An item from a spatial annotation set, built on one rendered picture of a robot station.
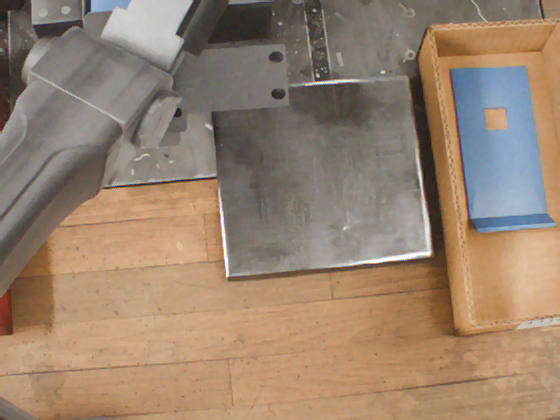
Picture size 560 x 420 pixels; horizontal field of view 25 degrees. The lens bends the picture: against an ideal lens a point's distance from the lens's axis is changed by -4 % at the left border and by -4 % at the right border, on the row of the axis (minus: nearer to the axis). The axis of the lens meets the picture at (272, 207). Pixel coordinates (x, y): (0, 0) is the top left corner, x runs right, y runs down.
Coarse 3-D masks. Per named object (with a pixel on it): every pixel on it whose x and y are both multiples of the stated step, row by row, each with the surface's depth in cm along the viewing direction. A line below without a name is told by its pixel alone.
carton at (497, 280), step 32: (448, 32) 105; (480, 32) 106; (512, 32) 106; (544, 32) 107; (448, 64) 111; (480, 64) 111; (512, 64) 111; (544, 64) 111; (448, 96) 110; (544, 96) 110; (448, 128) 102; (544, 128) 109; (448, 160) 102; (544, 160) 109; (448, 192) 103; (544, 192) 108; (448, 224) 104; (448, 256) 105; (480, 256) 106; (512, 256) 106; (544, 256) 106; (480, 288) 106; (512, 288) 106; (544, 288) 106; (480, 320) 105; (512, 320) 102; (544, 320) 102
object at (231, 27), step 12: (228, 12) 104; (240, 12) 105; (252, 12) 105; (264, 12) 105; (228, 24) 107; (240, 24) 107; (252, 24) 108; (264, 24) 108; (36, 36) 105; (60, 36) 105; (216, 36) 109; (228, 36) 110; (240, 36) 110; (252, 36) 110; (264, 36) 110
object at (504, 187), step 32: (480, 96) 110; (512, 96) 110; (480, 128) 109; (512, 128) 109; (480, 160) 108; (512, 160) 108; (480, 192) 107; (512, 192) 107; (480, 224) 105; (512, 224) 104; (544, 224) 104
